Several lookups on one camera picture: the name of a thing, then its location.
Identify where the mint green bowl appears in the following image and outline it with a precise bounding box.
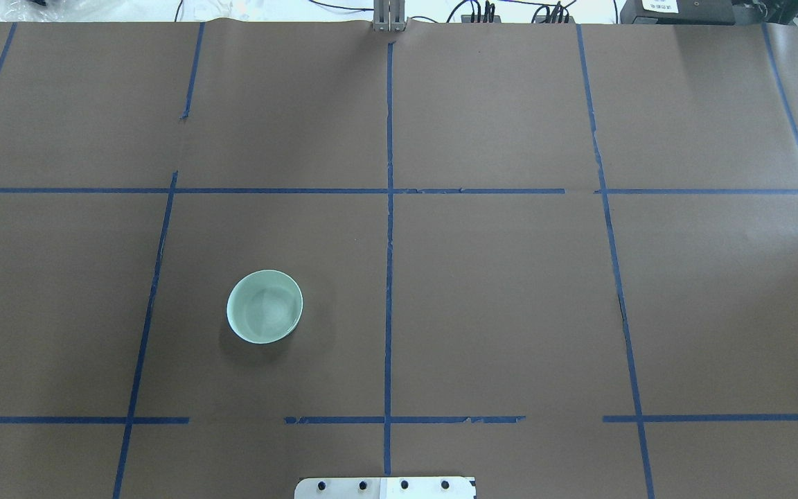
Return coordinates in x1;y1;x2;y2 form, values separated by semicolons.
226;270;304;344

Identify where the black computer box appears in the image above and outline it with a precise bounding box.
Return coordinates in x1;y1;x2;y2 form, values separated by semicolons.
619;1;736;26

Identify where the crumpled clear plastic wrap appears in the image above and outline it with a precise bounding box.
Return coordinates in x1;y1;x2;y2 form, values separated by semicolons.
0;1;123;22

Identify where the aluminium frame post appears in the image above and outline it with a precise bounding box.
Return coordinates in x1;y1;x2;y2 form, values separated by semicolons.
373;0;407;33

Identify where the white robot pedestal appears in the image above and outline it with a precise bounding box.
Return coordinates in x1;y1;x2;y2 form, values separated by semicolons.
294;476;477;498

